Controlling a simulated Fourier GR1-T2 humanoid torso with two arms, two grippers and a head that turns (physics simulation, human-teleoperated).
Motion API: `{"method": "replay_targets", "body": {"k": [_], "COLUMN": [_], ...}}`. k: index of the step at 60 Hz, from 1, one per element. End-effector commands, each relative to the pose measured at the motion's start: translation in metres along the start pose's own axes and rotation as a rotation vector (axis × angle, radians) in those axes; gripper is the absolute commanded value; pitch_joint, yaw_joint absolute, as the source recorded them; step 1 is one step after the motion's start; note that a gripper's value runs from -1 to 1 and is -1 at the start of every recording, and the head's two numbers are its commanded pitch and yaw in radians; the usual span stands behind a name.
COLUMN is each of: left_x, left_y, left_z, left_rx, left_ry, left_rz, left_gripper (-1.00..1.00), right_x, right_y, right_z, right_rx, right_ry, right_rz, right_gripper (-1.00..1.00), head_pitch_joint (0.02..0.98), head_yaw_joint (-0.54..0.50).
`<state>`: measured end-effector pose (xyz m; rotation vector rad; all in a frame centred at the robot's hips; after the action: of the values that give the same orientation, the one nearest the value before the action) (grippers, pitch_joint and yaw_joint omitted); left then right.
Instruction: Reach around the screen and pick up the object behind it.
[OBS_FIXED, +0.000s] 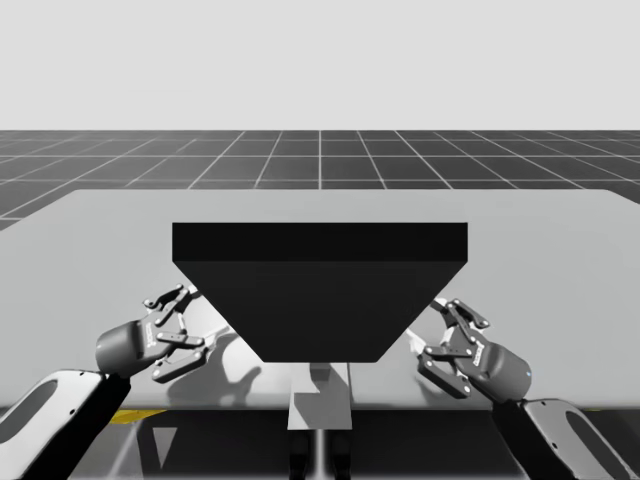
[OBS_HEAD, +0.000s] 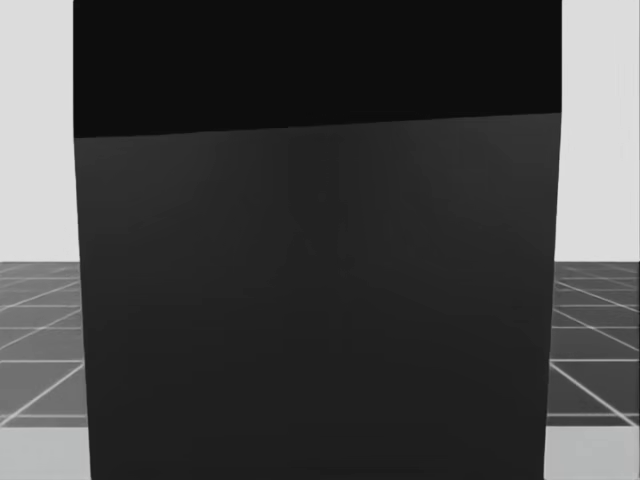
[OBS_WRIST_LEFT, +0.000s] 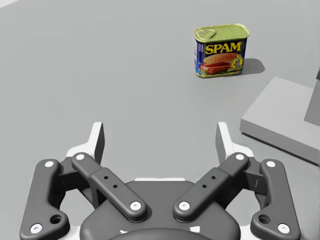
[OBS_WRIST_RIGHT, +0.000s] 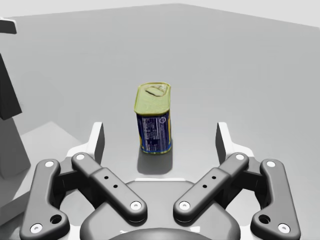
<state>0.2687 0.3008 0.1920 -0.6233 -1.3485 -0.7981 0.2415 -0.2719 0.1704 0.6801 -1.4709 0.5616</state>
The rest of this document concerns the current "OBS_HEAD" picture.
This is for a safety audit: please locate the black screen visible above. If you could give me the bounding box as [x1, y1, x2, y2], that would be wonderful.
[72, 0, 563, 480]

